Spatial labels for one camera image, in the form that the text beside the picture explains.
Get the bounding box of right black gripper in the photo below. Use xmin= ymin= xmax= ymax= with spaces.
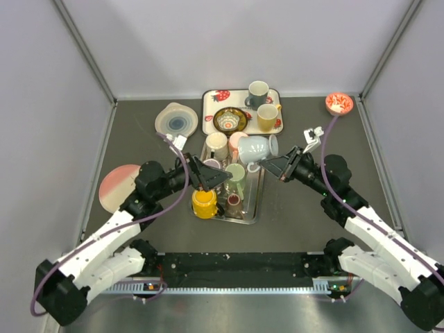
xmin=259 ymin=145 xmax=332 ymax=196

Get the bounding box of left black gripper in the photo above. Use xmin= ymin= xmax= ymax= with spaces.
xmin=153 ymin=152 xmax=232 ymax=201

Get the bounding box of yellow mug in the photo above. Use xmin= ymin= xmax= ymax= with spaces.
xmin=191 ymin=190 xmax=225 ymax=219

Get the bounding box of green mug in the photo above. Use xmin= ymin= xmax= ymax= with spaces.
xmin=224 ymin=163 xmax=247 ymax=200

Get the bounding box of light blue mug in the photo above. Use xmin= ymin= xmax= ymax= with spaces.
xmin=238 ymin=135 xmax=279 ymax=173

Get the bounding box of small brown mug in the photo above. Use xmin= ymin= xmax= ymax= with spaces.
xmin=225 ymin=194 xmax=243 ymax=219

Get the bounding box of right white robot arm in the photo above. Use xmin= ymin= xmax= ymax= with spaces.
xmin=259 ymin=146 xmax=443 ymax=331

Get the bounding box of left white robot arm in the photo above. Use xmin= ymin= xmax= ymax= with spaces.
xmin=31 ymin=153 xmax=232 ymax=327

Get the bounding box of purple mug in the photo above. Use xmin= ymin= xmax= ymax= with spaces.
xmin=203 ymin=158 xmax=223 ymax=170

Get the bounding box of cream mug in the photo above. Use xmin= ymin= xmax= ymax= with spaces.
xmin=205 ymin=132 xmax=229 ymax=161

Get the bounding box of pink mug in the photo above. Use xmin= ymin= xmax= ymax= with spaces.
xmin=228 ymin=131 xmax=248 ymax=163

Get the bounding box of mustard mug on tray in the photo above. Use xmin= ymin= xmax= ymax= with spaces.
xmin=257 ymin=104 xmax=282 ymax=132

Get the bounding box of grey-blue mug on tray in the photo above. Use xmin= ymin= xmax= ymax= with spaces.
xmin=245 ymin=80 xmax=269 ymax=110

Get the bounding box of steel tray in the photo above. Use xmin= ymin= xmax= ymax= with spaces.
xmin=190 ymin=144 xmax=264 ymax=225

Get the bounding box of dark patterned small bowl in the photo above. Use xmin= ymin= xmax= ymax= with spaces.
xmin=213 ymin=107 xmax=248 ymax=136

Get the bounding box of strawberry pattern tray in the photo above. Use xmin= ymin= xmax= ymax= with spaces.
xmin=202 ymin=89 xmax=284 ymax=135

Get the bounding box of red patterned bowl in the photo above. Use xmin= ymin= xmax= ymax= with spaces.
xmin=325 ymin=92 xmax=354 ymax=116

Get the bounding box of pink cream plate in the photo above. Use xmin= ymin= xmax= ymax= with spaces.
xmin=99 ymin=164 xmax=140 ymax=214

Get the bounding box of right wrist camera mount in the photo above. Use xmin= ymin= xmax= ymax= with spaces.
xmin=303 ymin=126 xmax=324 ymax=153

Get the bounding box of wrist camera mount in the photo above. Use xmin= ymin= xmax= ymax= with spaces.
xmin=303 ymin=126 xmax=324 ymax=153
xmin=166 ymin=133 xmax=188 ymax=151

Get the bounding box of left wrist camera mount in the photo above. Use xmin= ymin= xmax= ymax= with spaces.
xmin=166 ymin=133 xmax=188 ymax=151

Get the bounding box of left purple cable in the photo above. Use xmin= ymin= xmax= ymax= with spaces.
xmin=29 ymin=131 xmax=191 ymax=317

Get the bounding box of translucent blue-ring plate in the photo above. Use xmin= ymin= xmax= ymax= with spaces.
xmin=155 ymin=102 xmax=198 ymax=138

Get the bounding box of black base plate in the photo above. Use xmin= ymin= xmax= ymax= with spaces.
xmin=132 ymin=253 xmax=352 ymax=289

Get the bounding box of grey cable duct rail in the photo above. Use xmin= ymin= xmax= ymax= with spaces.
xmin=103 ymin=279 xmax=351 ymax=296

